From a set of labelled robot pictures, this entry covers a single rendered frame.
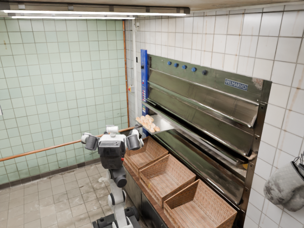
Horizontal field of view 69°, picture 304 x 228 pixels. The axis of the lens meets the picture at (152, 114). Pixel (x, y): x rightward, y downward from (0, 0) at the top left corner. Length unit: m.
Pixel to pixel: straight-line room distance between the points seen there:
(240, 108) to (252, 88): 0.21
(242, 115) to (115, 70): 2.58
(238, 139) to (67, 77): 2.76
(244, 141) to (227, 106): 0.33
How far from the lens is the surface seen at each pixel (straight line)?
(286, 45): 1.73
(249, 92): 1.94
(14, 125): 4.01
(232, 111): 2.06
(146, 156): 3.50
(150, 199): 2.78
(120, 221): 2.89
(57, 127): 4.06
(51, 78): 3.81
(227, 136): 2.17
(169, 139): 3.06
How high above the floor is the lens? 2.47
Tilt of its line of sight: 22 degrees down
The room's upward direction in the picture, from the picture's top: straight up
